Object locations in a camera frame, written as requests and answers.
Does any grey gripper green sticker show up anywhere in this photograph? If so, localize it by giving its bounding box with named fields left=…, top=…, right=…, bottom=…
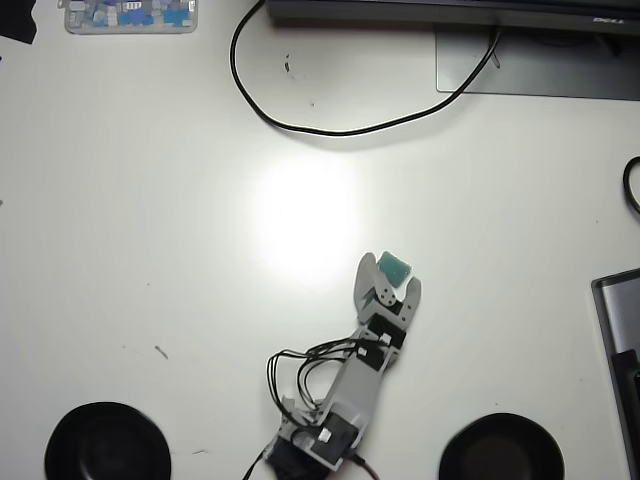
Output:
left=353, top=251, right=423, bottom=332

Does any blue cube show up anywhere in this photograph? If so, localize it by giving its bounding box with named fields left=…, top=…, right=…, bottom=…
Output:
left=376, top=250, right=413, bottom=289

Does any black bowl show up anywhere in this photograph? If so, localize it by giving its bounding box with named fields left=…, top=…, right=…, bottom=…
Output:
left=438, top=412, right=566, bottom=480
left=43, top=401, right=173, bottom=480

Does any grey laptop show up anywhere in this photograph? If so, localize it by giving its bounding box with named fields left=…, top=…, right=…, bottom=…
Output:
left=590, top=268, right=640, bottom=480

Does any black device on laptop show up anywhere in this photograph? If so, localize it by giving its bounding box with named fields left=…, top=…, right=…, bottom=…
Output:
left=607, top=348, right=640, bottom=454

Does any grey monitor stand base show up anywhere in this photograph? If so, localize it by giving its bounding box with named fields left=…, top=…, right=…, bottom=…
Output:
left=435, top=28, right=640, bottom=102

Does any black Dell monitor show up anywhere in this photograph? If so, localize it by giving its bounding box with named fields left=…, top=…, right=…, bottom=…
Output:
left=264, top=0, right=640, bottom=37

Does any clear plastic parts box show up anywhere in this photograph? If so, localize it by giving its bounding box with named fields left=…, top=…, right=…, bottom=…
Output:
left=63, top=0, right=199, bottom=36

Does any black cloth item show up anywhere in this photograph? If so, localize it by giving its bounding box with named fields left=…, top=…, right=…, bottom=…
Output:
left=0, top=0, right=39, bottom=46

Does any black servo wire bundle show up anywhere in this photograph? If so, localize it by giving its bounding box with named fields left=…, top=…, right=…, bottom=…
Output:
left=297, top=344, right=366, bottom=409
left=265, top=338, right=362, bottom=419

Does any red and black cable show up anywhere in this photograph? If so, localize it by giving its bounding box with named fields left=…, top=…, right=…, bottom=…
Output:
left=348, top=451, right=385, bottom=480

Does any black base cable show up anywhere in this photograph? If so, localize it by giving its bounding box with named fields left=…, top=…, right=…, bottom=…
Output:
left=241, top=446, right=275, bottom=480

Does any black cable loop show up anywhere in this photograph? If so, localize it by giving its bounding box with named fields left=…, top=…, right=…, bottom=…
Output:
left=622, top=155, right=640, bottom=217

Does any long black power cable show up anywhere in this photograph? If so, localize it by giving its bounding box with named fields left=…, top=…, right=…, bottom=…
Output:
left=229, top=0, right=504, bottom=138

